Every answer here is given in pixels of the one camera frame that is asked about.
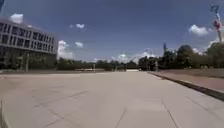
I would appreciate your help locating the grey stone slab plaza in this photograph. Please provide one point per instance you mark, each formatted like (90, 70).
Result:
(110, 100)

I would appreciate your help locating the row of trees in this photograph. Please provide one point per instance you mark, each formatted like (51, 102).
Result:
(183, 56)

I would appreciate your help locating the dark kerb strip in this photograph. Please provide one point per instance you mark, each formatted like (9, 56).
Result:
(193, 86)

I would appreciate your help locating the olive grass strip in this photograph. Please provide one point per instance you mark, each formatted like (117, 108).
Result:
(200, 72)

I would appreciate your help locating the large pale windowed building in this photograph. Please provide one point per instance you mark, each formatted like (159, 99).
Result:
(26, 40)

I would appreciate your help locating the pinkish paved path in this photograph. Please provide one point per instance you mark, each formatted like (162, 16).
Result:
(203, 82)

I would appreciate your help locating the pale pole with flags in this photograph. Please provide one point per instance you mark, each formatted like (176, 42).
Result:
(218, 25)

